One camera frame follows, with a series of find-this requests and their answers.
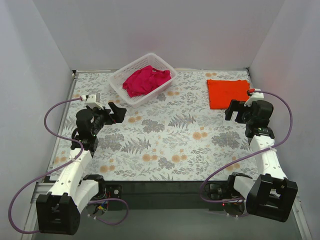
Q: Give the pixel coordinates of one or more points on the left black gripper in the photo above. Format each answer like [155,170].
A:
[110,116]

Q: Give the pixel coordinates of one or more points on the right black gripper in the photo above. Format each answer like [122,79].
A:
[238,113]

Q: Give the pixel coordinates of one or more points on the white plastic basket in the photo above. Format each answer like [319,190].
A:
[117,79]

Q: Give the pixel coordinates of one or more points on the magenta t-shirt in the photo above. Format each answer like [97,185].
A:
[145,80]

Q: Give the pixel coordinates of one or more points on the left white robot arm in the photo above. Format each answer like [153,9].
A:
[59,210]

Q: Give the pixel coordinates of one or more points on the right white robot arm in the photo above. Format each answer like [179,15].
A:
[271,195]

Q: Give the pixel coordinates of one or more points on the folded orange t-shirt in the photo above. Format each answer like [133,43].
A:
[221,92]

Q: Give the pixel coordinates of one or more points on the floral table mat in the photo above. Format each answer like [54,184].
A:
[173,137]

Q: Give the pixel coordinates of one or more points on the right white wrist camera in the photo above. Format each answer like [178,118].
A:
[254,94]

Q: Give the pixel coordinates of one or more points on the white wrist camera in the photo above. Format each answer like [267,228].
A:
[92,100]
[254,94]

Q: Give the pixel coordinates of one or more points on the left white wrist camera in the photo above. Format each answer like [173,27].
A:
[92,100]

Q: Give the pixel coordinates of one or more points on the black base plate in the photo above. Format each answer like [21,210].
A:
[168,195]

